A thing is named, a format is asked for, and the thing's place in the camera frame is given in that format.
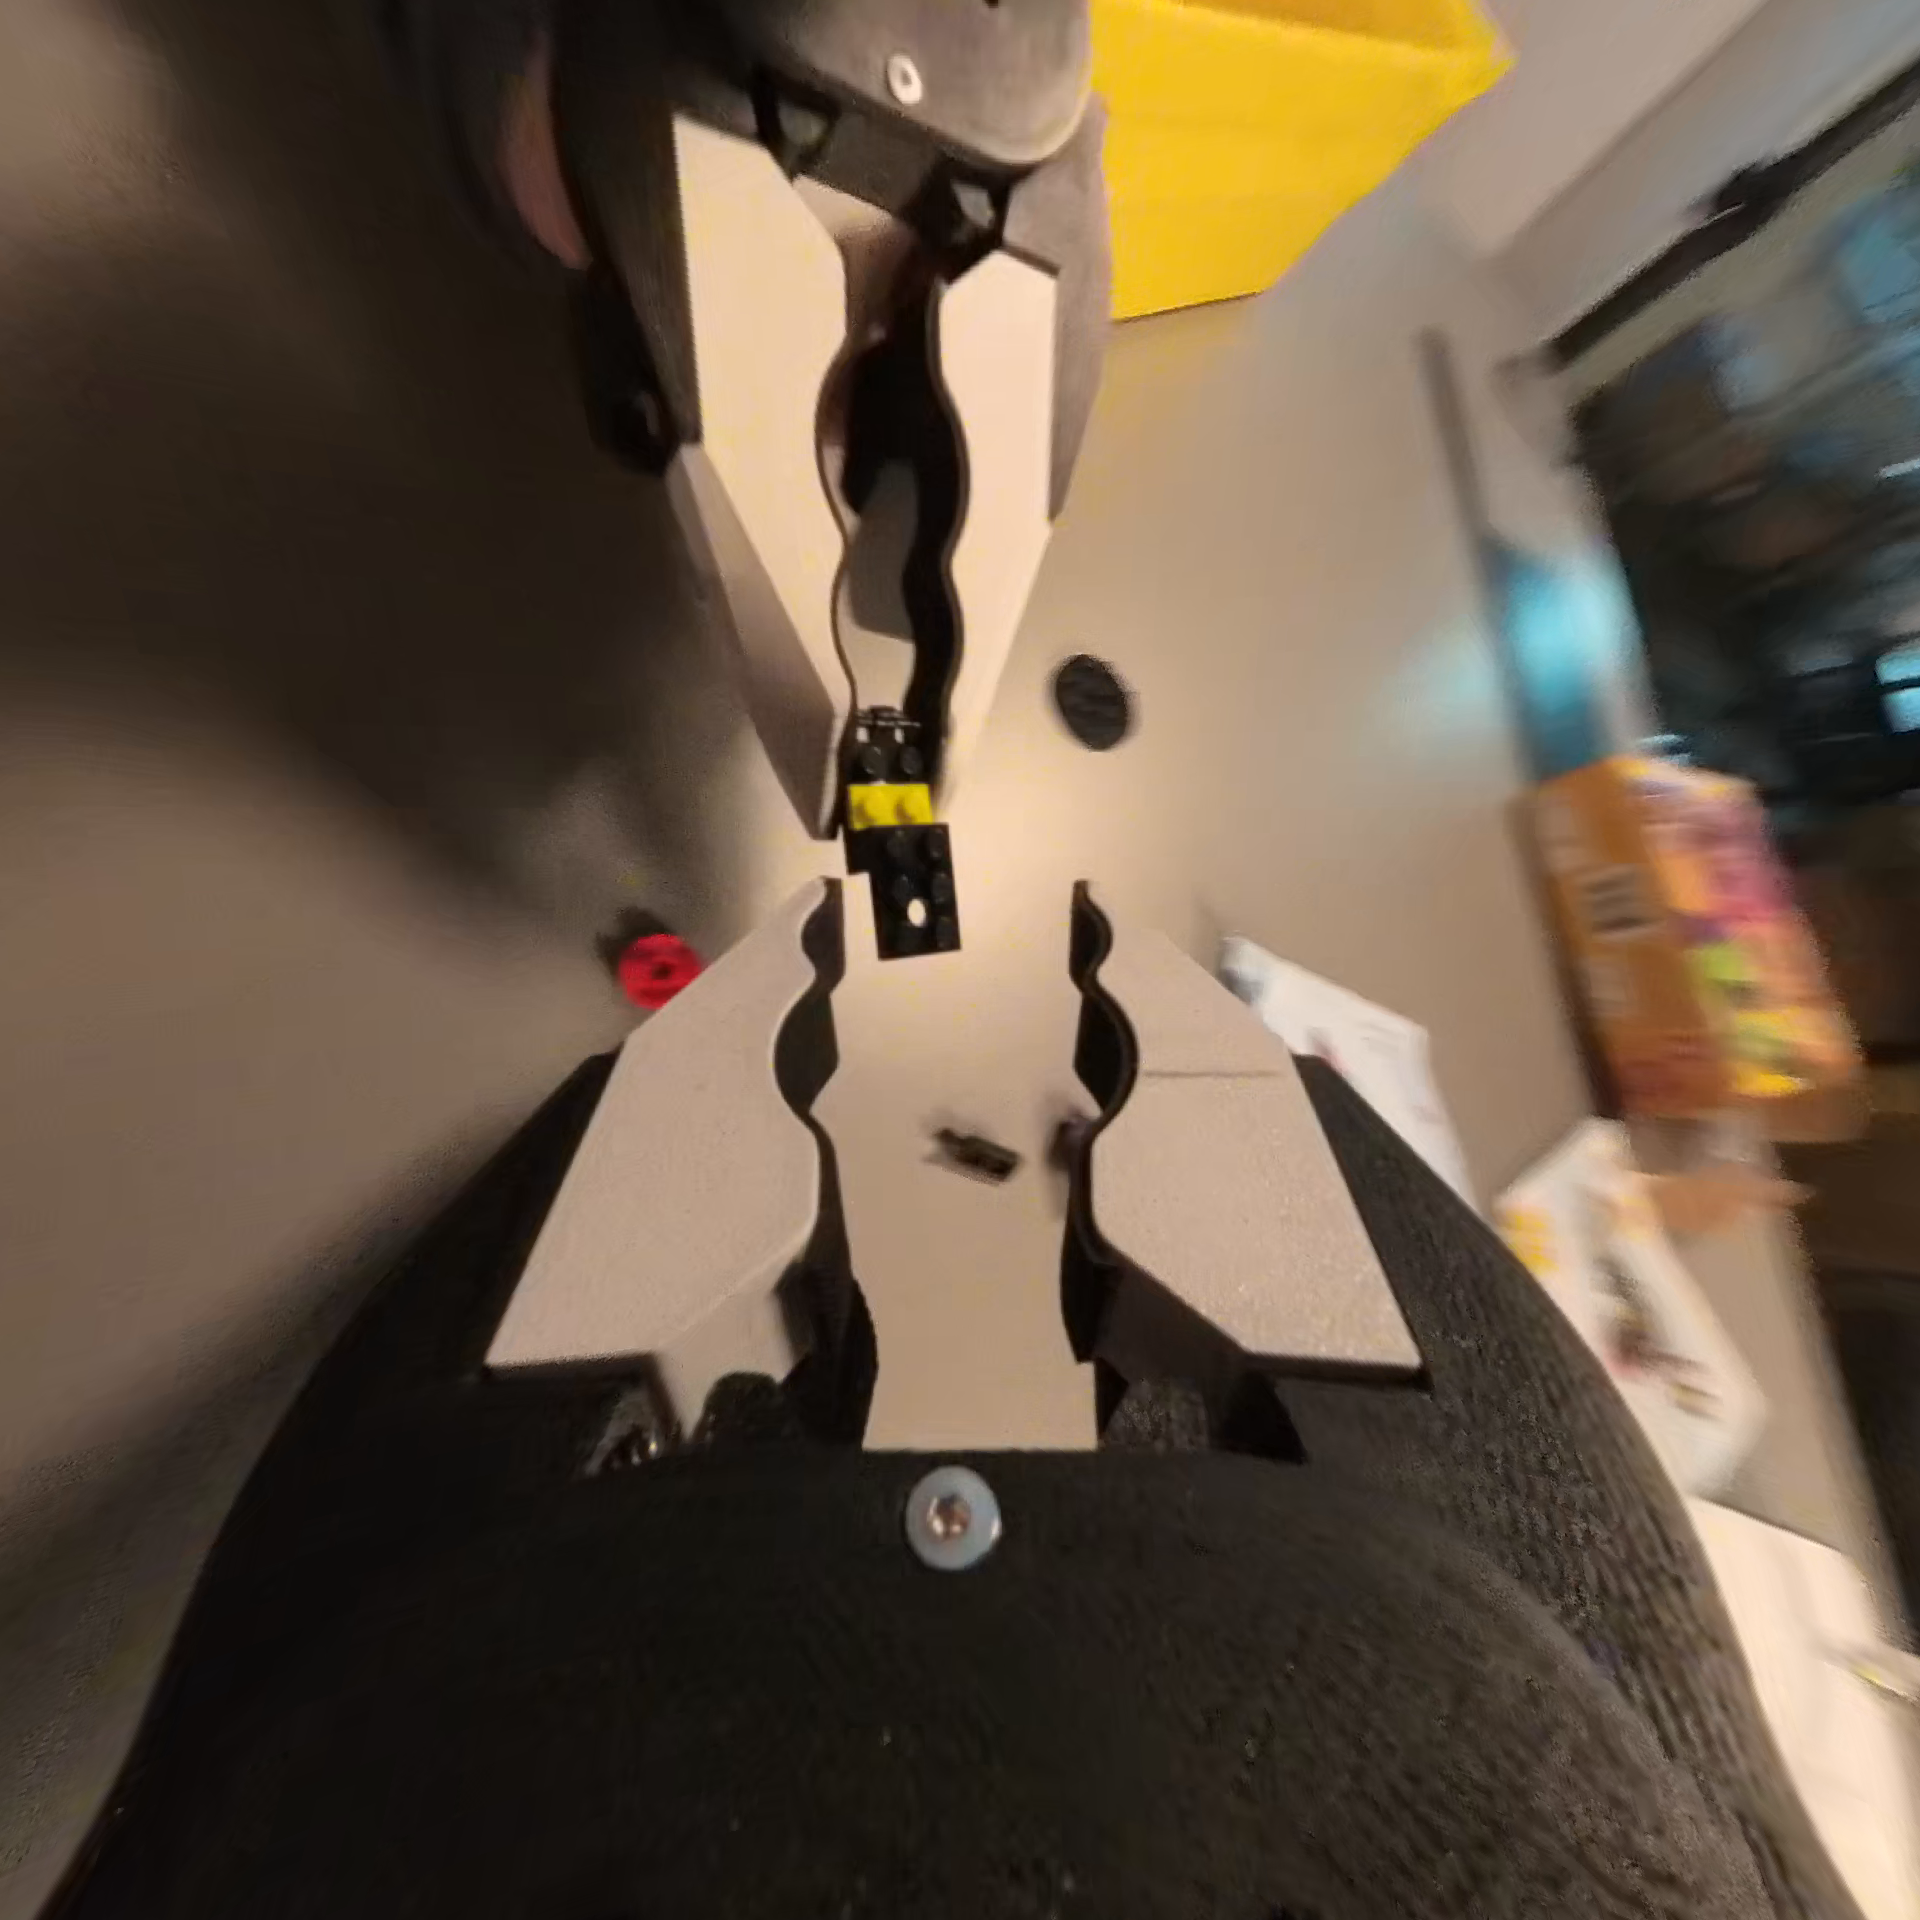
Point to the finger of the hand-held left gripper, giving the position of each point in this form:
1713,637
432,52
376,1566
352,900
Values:
1005,452
750,374

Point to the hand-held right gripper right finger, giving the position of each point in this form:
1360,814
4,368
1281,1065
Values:
1246,1214

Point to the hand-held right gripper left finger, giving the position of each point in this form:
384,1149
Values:
676,1200

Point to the red round lego plate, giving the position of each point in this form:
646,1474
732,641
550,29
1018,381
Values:
657,969

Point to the small black lego piece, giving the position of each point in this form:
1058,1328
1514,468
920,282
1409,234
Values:
889,738

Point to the yellow plastic bin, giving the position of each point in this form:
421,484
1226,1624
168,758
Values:
1260,133

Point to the small yellow lego brick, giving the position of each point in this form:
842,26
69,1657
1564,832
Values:
885,806

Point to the black lego assembly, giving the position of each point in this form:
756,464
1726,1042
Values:
914,890

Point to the round black lego piece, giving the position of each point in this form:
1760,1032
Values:
1092,698

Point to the flat black lego clip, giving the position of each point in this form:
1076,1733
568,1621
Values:
973,1153

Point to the orange lego box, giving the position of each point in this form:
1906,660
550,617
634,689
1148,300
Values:
1681,932

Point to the person's left hand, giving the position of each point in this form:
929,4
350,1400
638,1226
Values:
537,165

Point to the closed instruction booklet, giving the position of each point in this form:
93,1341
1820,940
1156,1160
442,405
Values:
1634,1304

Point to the metal shelf rack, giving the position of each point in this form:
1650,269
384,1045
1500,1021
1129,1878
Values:
1754,525

